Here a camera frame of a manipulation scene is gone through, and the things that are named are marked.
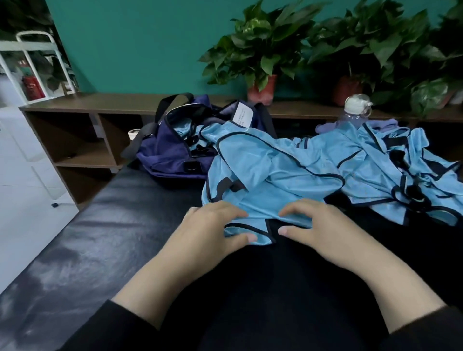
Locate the clear bottle silver cap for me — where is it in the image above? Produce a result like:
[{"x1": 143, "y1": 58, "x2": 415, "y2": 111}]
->
[{"x1": 340, "y1": 94, "x2": 373, "y2": 128}]

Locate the person's left forearm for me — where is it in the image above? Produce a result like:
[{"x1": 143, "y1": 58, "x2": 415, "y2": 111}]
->
[{"x1": 61, "y1": 268, "x2": 196, "y2": 351}]

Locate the person's right hand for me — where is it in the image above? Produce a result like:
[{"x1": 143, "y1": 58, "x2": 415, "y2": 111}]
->
[{"x1": 277, "y1": 199, "x2": 384, "y2": 279}]

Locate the person's left hand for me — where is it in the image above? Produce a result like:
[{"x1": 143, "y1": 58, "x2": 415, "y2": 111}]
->
[{"x1": 155, "y1": 200, "x2": 259, "y2": 286}]

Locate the green plant in white pot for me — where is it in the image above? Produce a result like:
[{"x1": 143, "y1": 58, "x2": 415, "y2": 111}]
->
[{"x1": 409, "y1": 11, "x2": 463, "y2": 117}]

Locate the wooden shelf cabinet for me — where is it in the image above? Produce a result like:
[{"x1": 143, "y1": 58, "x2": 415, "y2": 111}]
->
[{"x1": 19, "y1": 93, "x2": 463, "y2": 211}]

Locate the black leather bench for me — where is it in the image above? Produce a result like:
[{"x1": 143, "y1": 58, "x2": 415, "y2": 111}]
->
[{"x1": 0, "y1": 141, "x2": 463, "y2": 351}]

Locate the person's right forearm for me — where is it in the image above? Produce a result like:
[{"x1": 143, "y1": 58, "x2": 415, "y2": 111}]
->
[{"x1": 354, "y1": 253, "x2": 463, "y2": 351}]

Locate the navy blue bag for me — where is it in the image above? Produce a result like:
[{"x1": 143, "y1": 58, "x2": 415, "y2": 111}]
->
[{"x1": 122, "y1": 93, "x2": 276, "y2": 180}]

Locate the red bottle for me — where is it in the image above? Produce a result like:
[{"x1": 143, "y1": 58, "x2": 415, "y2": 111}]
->
[{"x1": 20, "y1": 68, "x2": 46, "y2": 102}]

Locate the white wheeled cart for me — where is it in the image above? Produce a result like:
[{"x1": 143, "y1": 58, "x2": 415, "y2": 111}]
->
[{"x1": 0, "y1": 30, "x2": 79, "y2": 208}]

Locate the green plant in red pot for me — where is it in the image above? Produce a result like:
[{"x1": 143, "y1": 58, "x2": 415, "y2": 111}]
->
[
  {"x1": 199, "y1": 0, "x2": 327, "y2": 107},
  {"x1": 307, "y1": 0, "x2": 435, "y2": 108}
]

